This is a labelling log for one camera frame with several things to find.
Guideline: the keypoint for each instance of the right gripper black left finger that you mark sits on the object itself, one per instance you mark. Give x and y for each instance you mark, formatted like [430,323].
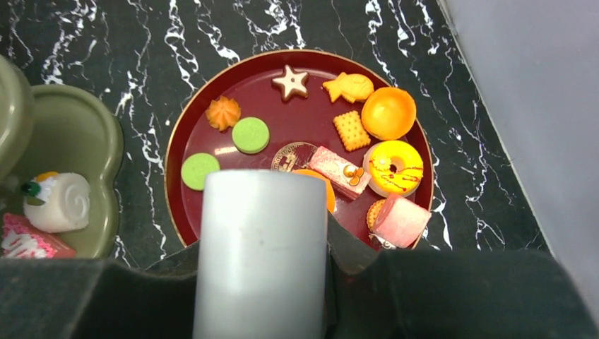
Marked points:
[98,298]

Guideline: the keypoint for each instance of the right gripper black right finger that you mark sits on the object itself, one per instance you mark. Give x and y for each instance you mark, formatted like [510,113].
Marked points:
[451,294]

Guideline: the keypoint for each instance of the pink swirl roll cake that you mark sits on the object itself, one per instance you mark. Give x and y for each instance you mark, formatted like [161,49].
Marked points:
[400,221]

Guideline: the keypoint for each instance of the white sugared cake piece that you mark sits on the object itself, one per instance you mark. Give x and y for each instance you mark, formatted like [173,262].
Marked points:
[56,202]

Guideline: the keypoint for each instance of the white plastic tongs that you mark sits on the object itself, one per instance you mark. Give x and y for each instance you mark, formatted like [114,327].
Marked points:
[262,256]

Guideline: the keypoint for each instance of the green three-tier serving stand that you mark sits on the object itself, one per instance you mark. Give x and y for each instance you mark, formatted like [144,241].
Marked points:
[60,128]

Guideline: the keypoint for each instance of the red round lacquer tray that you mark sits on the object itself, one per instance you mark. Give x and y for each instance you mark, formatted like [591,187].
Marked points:
[298,127]

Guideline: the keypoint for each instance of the pink sprinkled cake slice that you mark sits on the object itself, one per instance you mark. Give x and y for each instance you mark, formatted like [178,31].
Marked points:
[21,240]

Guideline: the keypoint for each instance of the round yellow biscuit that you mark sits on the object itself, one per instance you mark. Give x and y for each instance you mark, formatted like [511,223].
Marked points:
[373,212]

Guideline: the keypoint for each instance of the yellow glazed donut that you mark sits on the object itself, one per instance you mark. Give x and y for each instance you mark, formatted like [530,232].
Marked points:
[395,167]

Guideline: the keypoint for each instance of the pink rectangular cake bar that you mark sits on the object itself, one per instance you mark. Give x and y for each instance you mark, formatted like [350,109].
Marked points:
[349,179]

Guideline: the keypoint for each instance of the square yellow cracker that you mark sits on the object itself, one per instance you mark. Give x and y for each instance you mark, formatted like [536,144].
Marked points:
[351,131]

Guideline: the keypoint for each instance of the green macaron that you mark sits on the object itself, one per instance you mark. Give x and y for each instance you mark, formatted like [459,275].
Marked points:
[250,135]
[196,168]

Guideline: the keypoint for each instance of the fish shaped yellow cookie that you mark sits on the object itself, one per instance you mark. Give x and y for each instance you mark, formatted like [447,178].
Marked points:
[352,87]

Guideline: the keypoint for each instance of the star shaped cookie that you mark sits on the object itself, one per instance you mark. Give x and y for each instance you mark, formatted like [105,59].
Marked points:
[291,83]

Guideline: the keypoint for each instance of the orange flower cookie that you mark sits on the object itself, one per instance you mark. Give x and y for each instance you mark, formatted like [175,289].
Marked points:
[223,113]

